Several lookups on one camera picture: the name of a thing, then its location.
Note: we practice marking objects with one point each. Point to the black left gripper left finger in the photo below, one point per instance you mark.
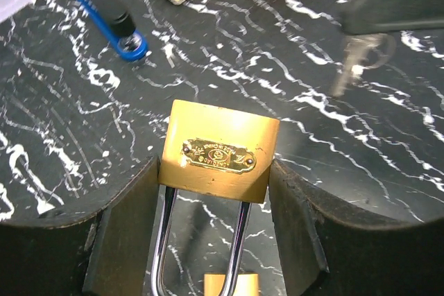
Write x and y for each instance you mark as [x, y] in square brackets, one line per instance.
[95, 245]

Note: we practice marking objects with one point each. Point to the large brass padlock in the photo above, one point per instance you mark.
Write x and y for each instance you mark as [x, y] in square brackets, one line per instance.
[214, 151]

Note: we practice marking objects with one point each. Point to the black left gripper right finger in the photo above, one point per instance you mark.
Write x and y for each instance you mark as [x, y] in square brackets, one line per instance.
[328, 246]

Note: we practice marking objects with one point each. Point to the silver key bunch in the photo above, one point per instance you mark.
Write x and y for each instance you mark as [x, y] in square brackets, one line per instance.
[356, 53]

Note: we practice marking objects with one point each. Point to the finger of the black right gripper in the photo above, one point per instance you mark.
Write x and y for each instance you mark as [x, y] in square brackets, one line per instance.
[363, 17]

